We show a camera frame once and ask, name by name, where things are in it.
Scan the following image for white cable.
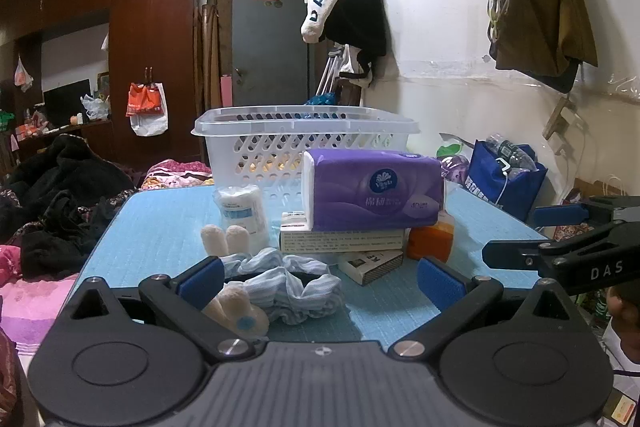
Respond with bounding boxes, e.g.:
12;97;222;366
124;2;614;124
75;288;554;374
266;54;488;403
495;159;516;208

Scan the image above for beige plush pair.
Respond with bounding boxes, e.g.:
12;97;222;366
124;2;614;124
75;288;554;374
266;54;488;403
200;224;249;255

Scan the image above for purple plastic bag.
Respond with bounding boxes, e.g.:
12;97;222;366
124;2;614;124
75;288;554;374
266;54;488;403
442;154;471;185

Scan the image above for pink floral blanket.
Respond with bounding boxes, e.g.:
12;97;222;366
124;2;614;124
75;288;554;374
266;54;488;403
145;159;216;190

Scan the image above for purple tissue pack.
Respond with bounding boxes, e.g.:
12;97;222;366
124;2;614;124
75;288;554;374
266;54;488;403
301;149;445;233

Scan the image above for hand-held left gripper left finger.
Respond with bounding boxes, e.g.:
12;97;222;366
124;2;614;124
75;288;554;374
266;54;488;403
67;257;251;363

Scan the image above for long white box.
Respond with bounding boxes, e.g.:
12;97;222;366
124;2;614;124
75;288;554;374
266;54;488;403
278;227;406;254

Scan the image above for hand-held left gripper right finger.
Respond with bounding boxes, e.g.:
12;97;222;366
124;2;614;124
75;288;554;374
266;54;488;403
389;257;580;360

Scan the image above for metal crutches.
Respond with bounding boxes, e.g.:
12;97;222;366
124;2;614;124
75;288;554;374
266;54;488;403
315;44;351;100

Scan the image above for orange and white plastic bag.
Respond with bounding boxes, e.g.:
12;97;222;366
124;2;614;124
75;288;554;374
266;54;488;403
125;82;168;136

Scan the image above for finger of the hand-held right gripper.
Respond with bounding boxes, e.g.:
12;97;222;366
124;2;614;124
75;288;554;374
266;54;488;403
482;219;640;295
532;194;640;229

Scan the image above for wooden wall bracket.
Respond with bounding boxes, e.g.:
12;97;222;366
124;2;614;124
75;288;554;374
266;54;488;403
542;97;576;140

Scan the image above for black television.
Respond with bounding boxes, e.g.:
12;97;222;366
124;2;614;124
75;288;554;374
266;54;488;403
42;79;92;125

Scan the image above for black and white small box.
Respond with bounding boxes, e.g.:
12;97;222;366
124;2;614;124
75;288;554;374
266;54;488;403
337;249;405;286

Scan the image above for pink and white plastic bag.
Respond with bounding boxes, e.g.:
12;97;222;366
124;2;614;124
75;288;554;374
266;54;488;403
13;56;34;92

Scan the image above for brown wooden wardrobe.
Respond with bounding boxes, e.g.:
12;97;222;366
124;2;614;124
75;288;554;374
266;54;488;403
0;0;206;168

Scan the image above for grey door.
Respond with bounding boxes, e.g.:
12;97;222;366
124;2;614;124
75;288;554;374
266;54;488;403
231;0;311;110

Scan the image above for blue tote bag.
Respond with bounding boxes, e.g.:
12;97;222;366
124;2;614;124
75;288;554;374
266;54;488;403
465;139;548;223

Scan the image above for blue striped cloth headband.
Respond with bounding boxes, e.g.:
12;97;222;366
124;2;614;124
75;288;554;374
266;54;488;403
220;247;346;325

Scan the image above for blue plastic bag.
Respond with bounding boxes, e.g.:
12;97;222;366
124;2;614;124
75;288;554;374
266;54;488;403
300;92;341;108

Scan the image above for white plastic basket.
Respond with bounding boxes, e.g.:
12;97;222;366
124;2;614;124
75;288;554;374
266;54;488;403
191;105;422;200

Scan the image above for white cotton roll pack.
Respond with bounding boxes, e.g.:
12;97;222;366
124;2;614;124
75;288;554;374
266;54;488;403
215;185;271;253

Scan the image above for clear plastic bottles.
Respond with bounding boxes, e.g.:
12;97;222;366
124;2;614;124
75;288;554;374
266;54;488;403
485;134;538;170

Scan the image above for white and black hanging garment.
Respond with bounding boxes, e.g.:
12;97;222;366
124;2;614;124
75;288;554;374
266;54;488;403
340;47;375;88

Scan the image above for orange packet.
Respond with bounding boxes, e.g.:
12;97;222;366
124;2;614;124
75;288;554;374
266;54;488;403
406;209;456;263

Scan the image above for black clothes pile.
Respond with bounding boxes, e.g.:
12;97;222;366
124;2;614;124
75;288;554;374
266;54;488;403
0;134;146;280

